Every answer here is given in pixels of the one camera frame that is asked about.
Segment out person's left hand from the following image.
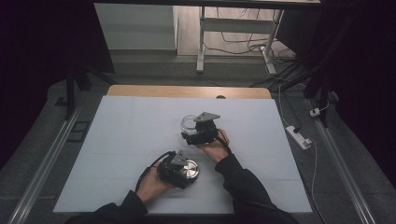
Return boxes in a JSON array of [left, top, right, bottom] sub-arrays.
[[135, 165, 176, 205]]

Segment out wooden table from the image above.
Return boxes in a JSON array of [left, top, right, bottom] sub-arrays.
[[106, 84, 273, 100]]

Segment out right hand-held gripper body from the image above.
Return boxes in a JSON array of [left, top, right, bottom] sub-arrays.
[[181, 111, 221, 147]]

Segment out person's right hand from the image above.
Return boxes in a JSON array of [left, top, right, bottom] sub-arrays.
[[197, 127, 232, 164]]

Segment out white cable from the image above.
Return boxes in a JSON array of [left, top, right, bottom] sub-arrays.
[[277, 84, 331, 224]]

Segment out tangle of black floor cables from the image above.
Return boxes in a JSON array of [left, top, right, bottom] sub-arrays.
[[204, 7, 307, 90]]

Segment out metal floor rail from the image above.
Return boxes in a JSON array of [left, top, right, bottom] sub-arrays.
[[305, 98, 378, 224], [7, 102, 86, 224]]

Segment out black rectangular floor frame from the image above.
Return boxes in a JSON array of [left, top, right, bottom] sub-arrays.
[[66, 120, 92, 144]]

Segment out clear glass jar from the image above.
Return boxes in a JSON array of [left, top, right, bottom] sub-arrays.
[[179, 114, 200, 136]]

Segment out white power strip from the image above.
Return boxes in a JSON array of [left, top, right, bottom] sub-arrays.
[[285, 124, 313, 151]]

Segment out black stand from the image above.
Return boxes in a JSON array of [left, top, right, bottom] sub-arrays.
[[63, 61, 117, 121], [302, 18, 344, 129]]

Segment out white table mat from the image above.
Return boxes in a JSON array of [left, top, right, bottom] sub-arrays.
[[53, 95, 313, 216]]

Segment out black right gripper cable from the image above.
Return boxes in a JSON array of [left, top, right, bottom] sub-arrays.
[[216, 128, 233, 156]]

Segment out silver metal jar lid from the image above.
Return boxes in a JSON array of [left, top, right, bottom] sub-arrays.
[[180, 159, 201, 184]]

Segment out dark curtain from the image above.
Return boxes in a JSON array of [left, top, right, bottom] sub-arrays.
[[276, 0, 396, 188], [0, 0, 116, 171]]

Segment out white desk frame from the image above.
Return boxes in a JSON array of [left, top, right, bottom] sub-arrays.
[[195, 6, 285, 76]]

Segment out white wall panel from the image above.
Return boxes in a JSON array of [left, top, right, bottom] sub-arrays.
[[93, 3, 179, 51]]

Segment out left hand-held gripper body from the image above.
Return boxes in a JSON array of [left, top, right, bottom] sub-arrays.
[[156, 149, 191, 190]]

